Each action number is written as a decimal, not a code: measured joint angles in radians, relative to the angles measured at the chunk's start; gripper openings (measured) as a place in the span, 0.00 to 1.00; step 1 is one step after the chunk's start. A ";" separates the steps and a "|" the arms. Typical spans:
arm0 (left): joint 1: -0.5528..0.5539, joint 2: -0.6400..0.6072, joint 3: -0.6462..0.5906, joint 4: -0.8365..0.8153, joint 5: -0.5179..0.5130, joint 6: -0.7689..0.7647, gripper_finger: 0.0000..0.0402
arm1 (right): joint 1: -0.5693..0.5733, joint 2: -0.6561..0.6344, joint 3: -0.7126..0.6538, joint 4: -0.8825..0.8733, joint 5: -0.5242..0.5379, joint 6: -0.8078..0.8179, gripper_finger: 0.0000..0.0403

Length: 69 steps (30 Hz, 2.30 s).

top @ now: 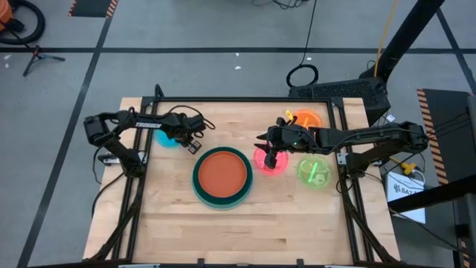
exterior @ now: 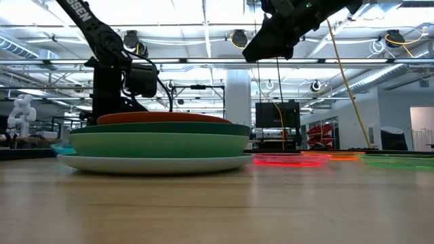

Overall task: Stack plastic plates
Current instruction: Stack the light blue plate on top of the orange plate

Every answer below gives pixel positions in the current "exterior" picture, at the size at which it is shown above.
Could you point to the large pale mint plate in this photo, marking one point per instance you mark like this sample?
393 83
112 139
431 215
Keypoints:
152 166

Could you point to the white building pillar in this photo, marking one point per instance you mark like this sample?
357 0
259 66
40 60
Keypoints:
239 101

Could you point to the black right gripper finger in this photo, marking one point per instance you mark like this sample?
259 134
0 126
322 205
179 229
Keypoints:
264 37
278 54

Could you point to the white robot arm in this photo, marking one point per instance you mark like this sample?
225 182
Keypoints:
22 113

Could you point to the orange transparent plate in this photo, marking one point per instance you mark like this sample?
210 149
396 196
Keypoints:
339 155

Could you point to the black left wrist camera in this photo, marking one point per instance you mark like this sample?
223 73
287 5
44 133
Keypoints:
142 81

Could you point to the black round bin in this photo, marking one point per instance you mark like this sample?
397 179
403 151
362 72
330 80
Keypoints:
393 139

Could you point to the red storage bins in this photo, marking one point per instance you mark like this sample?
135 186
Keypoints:
318 132

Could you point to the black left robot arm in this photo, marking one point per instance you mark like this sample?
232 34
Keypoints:
101 37

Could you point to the light green plastic plate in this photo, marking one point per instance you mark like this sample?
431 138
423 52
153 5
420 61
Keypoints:
159 145

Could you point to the dark green plastic plate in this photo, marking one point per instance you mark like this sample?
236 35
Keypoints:
162 128

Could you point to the red transparent plate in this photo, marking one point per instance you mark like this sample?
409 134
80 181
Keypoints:
291 160

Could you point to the cyan transparent plate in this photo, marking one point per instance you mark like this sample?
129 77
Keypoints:
62 148

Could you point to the black monitor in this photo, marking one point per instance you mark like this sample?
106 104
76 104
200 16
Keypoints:
268 115

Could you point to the black aluminium table frame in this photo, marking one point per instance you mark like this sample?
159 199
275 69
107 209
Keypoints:
27 154

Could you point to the green transparent plate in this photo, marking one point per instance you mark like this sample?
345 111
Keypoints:
400 162

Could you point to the orange plastic plate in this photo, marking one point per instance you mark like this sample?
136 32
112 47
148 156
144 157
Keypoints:
159 118

